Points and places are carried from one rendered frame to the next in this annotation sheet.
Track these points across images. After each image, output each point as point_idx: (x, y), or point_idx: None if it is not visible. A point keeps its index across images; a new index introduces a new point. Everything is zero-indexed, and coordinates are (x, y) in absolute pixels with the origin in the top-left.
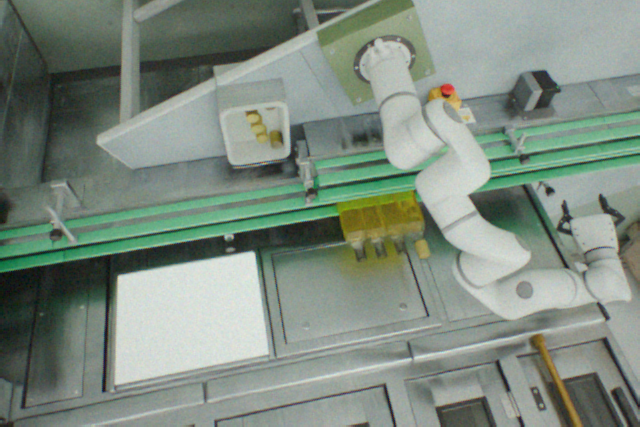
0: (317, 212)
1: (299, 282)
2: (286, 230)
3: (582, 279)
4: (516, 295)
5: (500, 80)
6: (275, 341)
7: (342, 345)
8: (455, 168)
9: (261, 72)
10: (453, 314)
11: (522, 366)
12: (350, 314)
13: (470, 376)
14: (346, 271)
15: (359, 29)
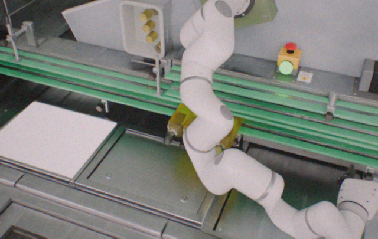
0: (167, 110)
1: (128, 151)
2: (150, 125)
3: (307, 208)
4: (213, 161)
5: (346, 60)
6: (82, 173)
7: (121, 199)
8: (199, 38)
9: None
10: (221, 228)
11: None
12: (143, 185)
13: None
14: (164, 160)
15: None
